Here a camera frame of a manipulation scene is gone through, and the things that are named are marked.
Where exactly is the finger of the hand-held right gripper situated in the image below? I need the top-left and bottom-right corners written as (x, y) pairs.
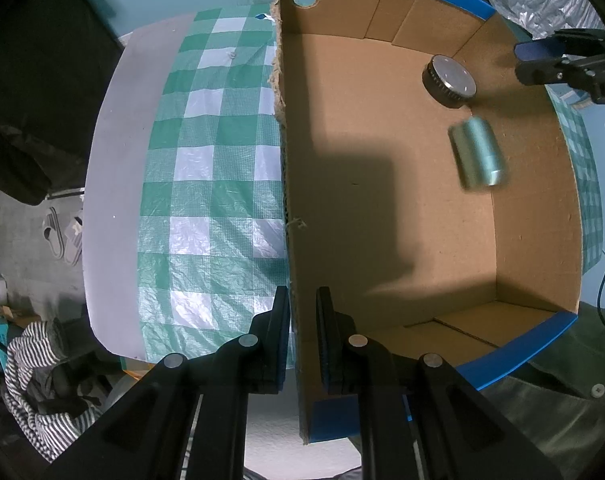
top-left (515, 56), bottom-right (599, 87)
top-left (513, 27), bottom-right (605, 64)

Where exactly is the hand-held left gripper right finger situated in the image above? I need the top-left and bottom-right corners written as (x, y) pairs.
top-left (316, 286), bottom-right (563, 480)

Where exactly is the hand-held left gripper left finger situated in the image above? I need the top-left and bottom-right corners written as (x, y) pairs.
top-left (42, 285), bottom-right (290, 480)

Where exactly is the green metal can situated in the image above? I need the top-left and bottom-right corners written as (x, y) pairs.
top-left (447, 115), bottom-right (507, 191)

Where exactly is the cardboard box with blue outside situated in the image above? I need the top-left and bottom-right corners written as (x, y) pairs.
top-left (271, 0), bottom-right (583, 445)

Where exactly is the round black and silver tin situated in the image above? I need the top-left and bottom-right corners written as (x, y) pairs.
top-left (421, 54), bottom-right (476, 108)

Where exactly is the green white checkered tablecloth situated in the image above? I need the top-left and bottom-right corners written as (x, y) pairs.
top-left (136, 4), bottom-right (604, 366)

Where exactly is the grey white slipper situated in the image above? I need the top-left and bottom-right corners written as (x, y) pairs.
top-left (42, 207), bottom-right (69, 261)
top-left (62, 215), bottom-right (86, 267)

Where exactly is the striped cloth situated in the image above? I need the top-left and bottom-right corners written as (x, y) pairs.
top-left (2, 320), bottom-right (106, 464)

